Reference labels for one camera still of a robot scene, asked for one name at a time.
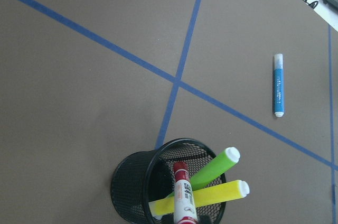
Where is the yellow highlighter pen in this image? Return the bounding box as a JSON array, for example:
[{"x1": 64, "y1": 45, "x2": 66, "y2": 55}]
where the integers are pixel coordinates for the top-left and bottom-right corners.
[{"x1": 148, "y1": 180, "x2": 250, "y2": 217}]

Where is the green highlighter pen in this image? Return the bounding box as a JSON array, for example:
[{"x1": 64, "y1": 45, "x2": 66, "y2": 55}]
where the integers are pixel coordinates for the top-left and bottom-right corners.
[{"x1": 163, "y1": 146, "x2": 241, "y2": 201}]

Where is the blue marker pen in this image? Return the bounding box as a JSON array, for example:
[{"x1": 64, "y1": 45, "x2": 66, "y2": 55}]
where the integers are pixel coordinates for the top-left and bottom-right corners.
[{"x1": 273, "y1": 53, "x2": 285, "y2": 118}]

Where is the red capped white marker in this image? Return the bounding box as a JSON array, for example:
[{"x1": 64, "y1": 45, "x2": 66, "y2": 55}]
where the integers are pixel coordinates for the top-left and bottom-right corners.
[{"x1": 173, "y1": 161, "x2": 198, "y2": 223}]

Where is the black mesh pen cup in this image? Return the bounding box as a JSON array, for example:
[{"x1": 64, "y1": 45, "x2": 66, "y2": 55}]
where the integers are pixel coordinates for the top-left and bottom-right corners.
[{"x1": 110, "y1": 138, "x2": 226, "y2": 223}]

